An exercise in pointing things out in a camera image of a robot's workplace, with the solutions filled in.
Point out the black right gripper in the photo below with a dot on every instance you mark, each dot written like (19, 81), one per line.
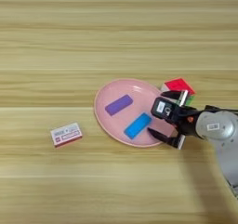
(186, 119)

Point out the black box with white label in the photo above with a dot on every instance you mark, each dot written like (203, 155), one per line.
(161, 108)

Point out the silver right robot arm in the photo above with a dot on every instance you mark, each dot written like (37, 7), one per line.
(220, 128)

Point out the pink round plate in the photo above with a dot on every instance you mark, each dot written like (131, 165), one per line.
(117, 128)

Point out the blue rectangular block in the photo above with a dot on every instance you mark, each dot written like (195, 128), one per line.
(138, 125)

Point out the purple rectangular block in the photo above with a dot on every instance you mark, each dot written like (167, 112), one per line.
(119, 105)

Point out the small white red box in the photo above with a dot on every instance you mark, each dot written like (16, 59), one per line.
(66, 134)

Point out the Rubik's cube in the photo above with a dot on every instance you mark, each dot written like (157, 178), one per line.
(179, 84)

